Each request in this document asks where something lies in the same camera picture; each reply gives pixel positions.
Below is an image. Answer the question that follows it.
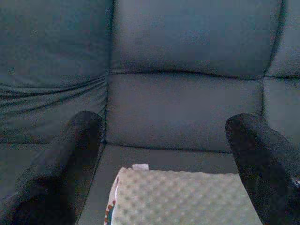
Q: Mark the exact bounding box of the grey-green dotted pillow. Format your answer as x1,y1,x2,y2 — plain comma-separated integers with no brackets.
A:
104,164,263,225

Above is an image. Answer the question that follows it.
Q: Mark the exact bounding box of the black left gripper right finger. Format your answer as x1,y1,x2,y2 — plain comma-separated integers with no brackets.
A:
225,113,300,225

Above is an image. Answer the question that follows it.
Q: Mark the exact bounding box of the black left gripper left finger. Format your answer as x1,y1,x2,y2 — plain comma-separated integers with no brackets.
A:
0,110,105,225

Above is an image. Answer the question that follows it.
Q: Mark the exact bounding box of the dark green leather sofa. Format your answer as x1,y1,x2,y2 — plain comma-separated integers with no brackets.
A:
0,0,300,225

